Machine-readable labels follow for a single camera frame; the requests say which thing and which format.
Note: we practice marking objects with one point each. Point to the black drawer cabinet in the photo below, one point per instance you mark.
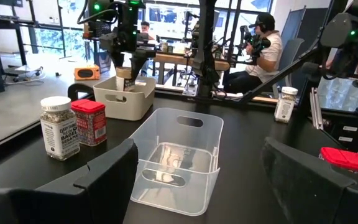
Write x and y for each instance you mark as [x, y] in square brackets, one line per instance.
[346, 133]

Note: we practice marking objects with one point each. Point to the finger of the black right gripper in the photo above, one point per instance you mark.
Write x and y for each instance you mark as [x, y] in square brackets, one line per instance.
[138, 67]
[118, 59]

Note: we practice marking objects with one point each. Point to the black chair backrest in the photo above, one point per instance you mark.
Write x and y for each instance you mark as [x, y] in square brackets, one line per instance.
[75, 90]

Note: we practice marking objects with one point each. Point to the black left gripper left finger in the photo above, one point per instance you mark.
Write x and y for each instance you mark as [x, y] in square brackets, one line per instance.
[98, 193]

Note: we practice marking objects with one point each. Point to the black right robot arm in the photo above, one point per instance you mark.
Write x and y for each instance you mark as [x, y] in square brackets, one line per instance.
[126, 11]

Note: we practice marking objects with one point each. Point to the white lid bagel seasoning jar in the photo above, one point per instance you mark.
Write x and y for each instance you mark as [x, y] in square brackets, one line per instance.
[59, 133]
[285, 107]

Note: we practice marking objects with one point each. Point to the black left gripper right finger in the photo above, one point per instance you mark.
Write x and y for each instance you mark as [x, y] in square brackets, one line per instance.
[306, 193]

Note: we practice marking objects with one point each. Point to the wooden table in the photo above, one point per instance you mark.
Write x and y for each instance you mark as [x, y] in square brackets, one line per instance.
[179, 59]

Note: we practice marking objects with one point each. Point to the black frame post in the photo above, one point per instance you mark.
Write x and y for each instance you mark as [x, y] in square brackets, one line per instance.
[205, 46]

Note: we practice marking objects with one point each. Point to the orange radio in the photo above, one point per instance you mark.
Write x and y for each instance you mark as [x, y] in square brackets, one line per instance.
[86, 73]

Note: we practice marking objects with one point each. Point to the black diagonal strut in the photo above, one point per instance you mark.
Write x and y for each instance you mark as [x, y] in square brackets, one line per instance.
[275, 76]

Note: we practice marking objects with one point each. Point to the wheeled stand base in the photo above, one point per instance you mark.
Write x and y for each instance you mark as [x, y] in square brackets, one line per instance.
[26, 72]

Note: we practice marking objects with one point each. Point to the red lid patterned spice tin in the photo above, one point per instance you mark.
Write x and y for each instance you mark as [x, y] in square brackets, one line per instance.
[90, 124]
[346, 158]

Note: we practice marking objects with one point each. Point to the clear plastic bin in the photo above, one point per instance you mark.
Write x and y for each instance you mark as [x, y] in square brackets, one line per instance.
[172, 202]

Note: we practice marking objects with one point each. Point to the cream plastic bin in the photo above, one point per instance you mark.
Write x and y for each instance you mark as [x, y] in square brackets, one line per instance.
[126, 107]

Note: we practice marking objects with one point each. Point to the blue grey partition panel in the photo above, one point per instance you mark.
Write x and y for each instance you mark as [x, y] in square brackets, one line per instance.
[294, 28]

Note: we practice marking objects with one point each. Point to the aluminium rail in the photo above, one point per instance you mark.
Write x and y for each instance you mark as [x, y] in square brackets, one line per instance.
[316, 109]

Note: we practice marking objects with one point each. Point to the black handheld device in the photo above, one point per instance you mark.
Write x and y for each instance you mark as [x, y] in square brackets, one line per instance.
[255, 42]

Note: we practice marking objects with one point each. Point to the gold lid spice jar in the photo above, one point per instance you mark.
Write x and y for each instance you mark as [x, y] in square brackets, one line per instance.
[123, 81]

